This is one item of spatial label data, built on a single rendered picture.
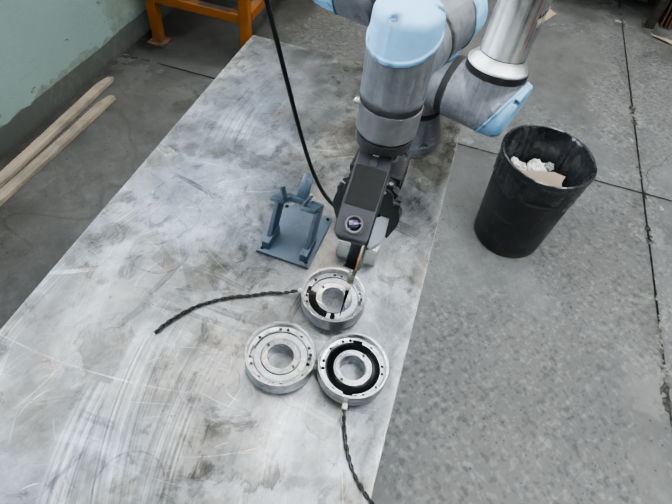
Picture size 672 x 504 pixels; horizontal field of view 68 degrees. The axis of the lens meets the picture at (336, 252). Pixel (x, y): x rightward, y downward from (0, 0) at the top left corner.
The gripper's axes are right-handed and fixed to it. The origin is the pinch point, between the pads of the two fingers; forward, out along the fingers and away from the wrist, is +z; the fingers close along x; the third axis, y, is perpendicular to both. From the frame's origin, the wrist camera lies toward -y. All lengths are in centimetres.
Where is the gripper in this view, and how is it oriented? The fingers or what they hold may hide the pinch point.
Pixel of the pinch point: (359, 244)
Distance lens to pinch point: 75.1
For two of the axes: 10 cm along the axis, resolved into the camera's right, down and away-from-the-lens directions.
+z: -0.9, 6.1, 7.8
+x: -9.4, -3.2, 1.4
